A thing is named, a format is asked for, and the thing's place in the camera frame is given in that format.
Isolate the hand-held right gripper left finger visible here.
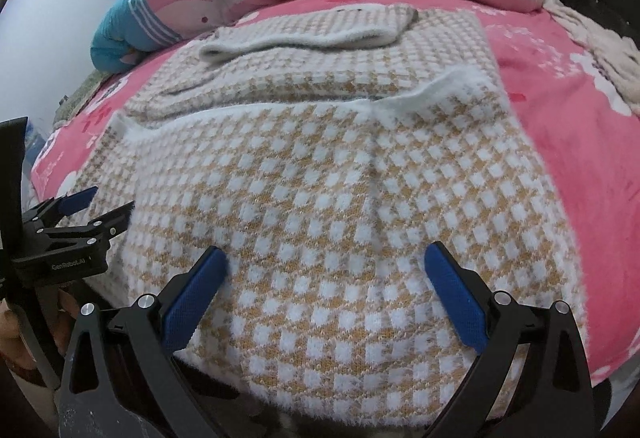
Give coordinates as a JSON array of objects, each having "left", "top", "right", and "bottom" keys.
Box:
[{"left": 60, "top": 245, "right": 230, "bottom": 438}]

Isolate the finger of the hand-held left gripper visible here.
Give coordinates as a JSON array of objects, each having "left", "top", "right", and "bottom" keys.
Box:
[
  {"left": 22, "top": 186, "right": 100, "bottom": 225},
  {"left": 37, "top": 200, "right": 136, "bottom": 247}
]

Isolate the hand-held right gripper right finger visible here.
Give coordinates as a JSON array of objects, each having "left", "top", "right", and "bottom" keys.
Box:
[{"left": 423, "top": 242, "right": 597, "bottom": 438}]

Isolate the tan white checked knit sweater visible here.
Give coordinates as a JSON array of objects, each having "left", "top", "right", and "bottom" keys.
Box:
[{"left": 75, "top": 3, "right": 590, "bottom": 428}]

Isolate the person's left hand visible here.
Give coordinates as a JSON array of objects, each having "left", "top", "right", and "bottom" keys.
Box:
[{"left": 0, "top": 284, "right": 77, "bottom": 374}]

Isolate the green patterned cloth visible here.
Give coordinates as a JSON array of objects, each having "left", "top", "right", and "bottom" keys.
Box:
[{"left": 51, "top": 67, "right": 109, "bottom": 133}]

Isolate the blue striped pillow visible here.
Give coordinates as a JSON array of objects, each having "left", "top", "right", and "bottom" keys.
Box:
[{"left": 90, "top": 0, "right": 184, "bottom": 72}]

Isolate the pink printed bed sheet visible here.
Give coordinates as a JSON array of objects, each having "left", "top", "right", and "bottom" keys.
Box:
[{"left": 29, "top": 0, "right": 640, "bottom": 390}]

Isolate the cream fuzzy blanket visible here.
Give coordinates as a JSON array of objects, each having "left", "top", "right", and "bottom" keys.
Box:
[{"left": 541, "top": 0, "right": 640, "bottom": 118}]

